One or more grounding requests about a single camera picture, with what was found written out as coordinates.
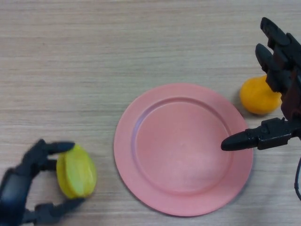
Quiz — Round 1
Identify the yellow starfruit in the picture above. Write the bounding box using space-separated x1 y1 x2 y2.
56 145 97 200

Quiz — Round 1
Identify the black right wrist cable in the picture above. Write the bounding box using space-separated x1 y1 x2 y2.
293 157 301 201

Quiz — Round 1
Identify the pink round plate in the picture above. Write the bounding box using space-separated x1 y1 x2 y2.
113 83 254 217

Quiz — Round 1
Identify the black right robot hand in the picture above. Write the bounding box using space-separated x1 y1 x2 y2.
221 16 301 152

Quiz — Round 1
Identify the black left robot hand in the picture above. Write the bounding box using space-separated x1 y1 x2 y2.
0 138 86 226

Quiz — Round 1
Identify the orange yellow pear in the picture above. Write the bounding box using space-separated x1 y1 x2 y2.
239 75 282 115

